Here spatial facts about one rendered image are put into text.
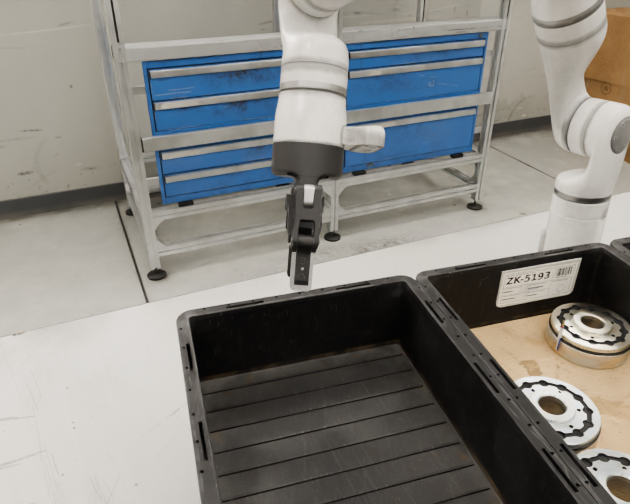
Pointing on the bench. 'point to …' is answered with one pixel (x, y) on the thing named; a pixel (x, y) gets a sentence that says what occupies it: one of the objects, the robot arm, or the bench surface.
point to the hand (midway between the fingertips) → (298, 278)
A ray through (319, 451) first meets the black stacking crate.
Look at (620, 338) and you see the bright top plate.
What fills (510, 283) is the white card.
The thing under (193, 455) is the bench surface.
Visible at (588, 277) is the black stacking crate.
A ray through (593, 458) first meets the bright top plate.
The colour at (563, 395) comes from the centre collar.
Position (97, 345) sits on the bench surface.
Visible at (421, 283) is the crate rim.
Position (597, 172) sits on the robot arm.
